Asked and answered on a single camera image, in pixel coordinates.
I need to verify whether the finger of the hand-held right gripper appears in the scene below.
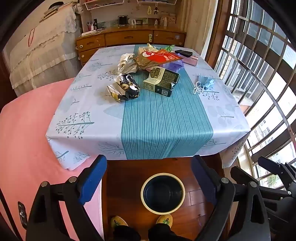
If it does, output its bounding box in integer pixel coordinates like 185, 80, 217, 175
230, 166, 292, 200
258, 156, 296, 186

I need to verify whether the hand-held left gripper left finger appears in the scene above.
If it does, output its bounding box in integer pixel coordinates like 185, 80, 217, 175
28, 154, 108, 241

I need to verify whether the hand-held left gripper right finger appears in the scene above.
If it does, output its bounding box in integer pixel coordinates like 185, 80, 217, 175
191, 155, 271, 241

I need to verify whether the round dark trash bin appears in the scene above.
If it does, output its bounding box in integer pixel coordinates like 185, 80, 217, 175
141, 173, 186, 214

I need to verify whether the purple plastic bag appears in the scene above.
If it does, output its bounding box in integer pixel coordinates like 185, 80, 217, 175
162, 60, 185, 74

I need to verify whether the white paper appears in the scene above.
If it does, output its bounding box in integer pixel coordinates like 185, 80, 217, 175
117, 53, 138, 75

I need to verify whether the red printed packet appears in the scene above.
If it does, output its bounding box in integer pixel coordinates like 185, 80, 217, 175
134, 49, 182, 70

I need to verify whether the pale yellow wrapper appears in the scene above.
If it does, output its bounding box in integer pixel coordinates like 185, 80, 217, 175
138, 44, 158, 55

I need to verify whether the person's left yellow slipper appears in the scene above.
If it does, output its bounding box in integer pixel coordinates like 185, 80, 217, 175
110, 215, 129, 229

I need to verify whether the person's yellow slipper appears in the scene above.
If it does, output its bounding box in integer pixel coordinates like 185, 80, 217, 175
156, 214, 173, 225
110, 215, 129, 229

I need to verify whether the person's right yellow slipper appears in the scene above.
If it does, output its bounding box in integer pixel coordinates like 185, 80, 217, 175
156, 214, 173, 225

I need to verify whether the person's right leg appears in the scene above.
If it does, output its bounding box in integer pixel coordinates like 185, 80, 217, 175
148, 224, 192, 241

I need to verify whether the tree print tablecloth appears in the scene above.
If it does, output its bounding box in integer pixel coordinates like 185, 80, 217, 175
46, 44, 251, 171

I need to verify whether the pink bed sheet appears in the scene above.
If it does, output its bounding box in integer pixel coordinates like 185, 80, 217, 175
0, 77, 104, 241

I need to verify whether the black electronic device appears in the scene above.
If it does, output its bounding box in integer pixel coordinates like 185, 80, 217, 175
18, 202, 28, 226

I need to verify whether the blue face mask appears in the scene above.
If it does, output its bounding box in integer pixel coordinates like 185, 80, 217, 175
193, 75, 216, 95

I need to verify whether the crumpled dark printed wrapper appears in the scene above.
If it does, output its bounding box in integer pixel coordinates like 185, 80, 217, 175
107, 73, 141, 103

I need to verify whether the green cardboard box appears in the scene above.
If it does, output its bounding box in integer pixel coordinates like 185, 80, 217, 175
143, 66, 180, 97

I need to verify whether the window with metal grille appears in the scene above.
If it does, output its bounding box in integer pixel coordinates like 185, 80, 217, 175
214, 0, 296, 193

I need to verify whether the pink patterned box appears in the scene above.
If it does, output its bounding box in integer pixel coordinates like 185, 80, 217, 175
181, 56, 199, 66

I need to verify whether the white lace cover cloth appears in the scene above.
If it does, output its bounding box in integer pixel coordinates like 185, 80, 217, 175
8, 7, 80, 96

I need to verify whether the wooden dresser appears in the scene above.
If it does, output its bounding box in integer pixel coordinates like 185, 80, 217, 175
76, 24, 186, 67

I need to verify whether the white wire wall shelf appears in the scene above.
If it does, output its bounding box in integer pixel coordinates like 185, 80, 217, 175
84, 0, 111, 10

